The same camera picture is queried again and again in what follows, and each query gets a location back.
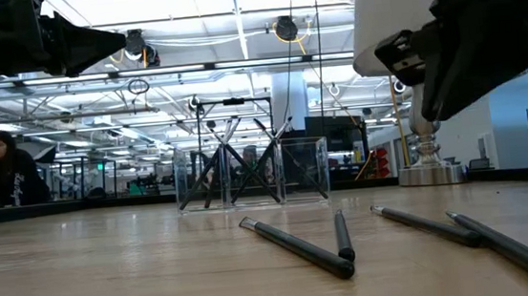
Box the red storage bins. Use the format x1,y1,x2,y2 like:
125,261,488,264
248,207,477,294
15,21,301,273
372,145,391,180

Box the white shade silver table lamp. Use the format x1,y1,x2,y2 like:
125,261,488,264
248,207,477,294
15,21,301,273
346,0,469,193

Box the person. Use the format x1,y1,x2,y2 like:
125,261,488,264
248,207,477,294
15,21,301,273
0,127,53,209
239,143,268,187

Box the gray laptop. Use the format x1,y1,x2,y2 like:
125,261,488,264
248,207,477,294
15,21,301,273
465,155,493,173

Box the clear acrylic organizer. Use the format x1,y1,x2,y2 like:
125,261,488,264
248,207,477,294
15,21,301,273
171,135,333,218

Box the black cable loop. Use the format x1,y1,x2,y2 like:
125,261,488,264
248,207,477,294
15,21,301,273
126,75,152,97

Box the yellow cable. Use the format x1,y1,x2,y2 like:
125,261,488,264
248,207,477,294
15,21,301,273
386,74,413,170

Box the black retractable cord reel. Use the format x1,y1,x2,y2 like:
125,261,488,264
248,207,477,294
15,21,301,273
121,26,163,71
273,13,301,44

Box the black television screen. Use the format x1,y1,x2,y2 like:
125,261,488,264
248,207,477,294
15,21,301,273
303,111,367,156

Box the black camera rig frame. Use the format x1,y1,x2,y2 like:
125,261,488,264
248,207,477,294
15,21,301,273
192,93,277,151

